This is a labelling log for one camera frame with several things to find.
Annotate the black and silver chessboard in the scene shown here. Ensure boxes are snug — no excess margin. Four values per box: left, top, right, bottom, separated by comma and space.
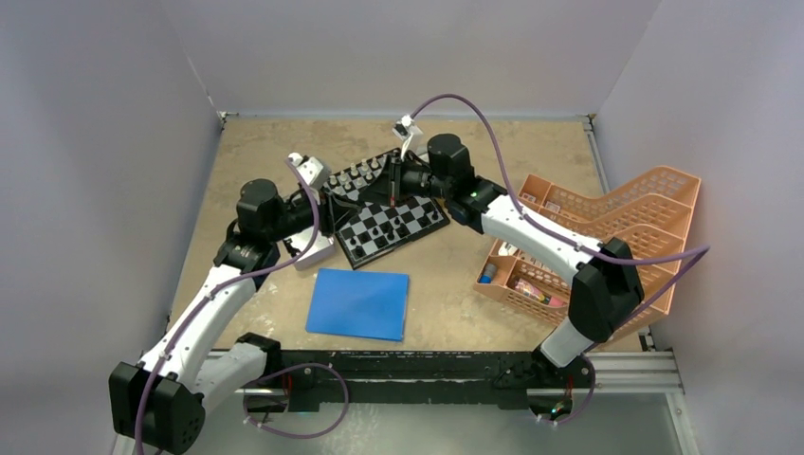
335, 150, 449, 270

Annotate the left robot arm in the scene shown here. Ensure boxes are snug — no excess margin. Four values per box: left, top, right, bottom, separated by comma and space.
108, 179, 336, 454

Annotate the white chess piece row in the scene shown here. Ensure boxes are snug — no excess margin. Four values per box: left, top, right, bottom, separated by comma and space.
324, 156, 386, 201

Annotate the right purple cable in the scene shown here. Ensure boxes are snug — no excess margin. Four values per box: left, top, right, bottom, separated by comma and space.
408, 94, 711, 428

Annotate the blue capped small bottle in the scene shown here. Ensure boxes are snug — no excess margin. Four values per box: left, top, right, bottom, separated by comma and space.
478, 263, 498, 284

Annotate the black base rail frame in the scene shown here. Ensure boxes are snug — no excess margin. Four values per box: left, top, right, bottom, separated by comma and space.
207, 348, 683, 416

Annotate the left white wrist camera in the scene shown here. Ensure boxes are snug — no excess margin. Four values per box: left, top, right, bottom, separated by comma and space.
287, 153, 332, 191

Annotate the orange plastic tiered organizer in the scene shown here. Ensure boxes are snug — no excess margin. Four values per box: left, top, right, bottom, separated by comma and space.
473, 165, 703, 343

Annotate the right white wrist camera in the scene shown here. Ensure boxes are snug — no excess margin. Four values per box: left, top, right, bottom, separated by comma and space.
393, 115, 423, 159

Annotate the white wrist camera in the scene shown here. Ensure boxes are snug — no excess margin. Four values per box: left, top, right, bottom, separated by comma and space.
393, 115, 423, 159
287, 153, 332, 191

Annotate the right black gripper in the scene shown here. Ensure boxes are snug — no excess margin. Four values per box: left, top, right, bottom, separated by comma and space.
360, 153, 452, 209

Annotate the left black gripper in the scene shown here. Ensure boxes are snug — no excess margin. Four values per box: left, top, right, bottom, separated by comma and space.
265, 185, 359, 244

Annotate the blue folder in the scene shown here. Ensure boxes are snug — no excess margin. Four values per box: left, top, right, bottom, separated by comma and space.
305, 268, 410, 342

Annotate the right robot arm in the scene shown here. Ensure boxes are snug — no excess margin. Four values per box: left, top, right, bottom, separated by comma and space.
358, 134, 645, 386

